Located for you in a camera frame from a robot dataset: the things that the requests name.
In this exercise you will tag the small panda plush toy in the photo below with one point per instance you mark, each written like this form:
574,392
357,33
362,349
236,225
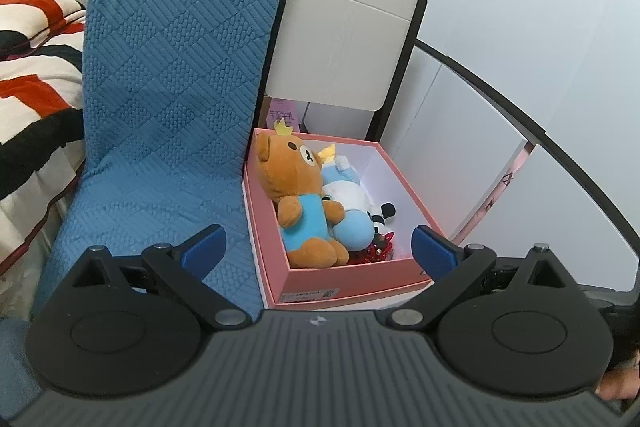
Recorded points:
382,217

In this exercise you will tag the white and blue penguin plush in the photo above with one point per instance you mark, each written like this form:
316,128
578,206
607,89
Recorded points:
350,227

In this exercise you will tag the blue quilted chair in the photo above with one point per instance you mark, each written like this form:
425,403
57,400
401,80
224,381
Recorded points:
170,82

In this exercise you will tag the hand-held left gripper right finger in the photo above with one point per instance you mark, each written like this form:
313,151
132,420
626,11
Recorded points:
432,252

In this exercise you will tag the small pink carton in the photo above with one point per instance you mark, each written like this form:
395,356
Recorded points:
284,112

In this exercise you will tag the brown bear plush toy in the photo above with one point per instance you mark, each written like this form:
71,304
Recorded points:
295,167

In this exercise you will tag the pink cardboard box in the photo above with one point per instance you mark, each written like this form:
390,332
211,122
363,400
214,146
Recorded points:
350,284

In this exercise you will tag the black round hoop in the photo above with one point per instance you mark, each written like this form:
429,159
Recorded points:
560,152

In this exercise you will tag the red beaded ornament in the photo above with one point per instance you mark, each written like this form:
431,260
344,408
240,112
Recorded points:
377,249

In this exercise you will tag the red black white striped blanket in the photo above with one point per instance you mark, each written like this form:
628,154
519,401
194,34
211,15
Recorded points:
35,107

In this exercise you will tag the person's right hand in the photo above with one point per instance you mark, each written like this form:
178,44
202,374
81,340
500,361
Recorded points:
622,387

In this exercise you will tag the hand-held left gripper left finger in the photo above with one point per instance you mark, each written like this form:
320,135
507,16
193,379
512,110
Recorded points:
202,252

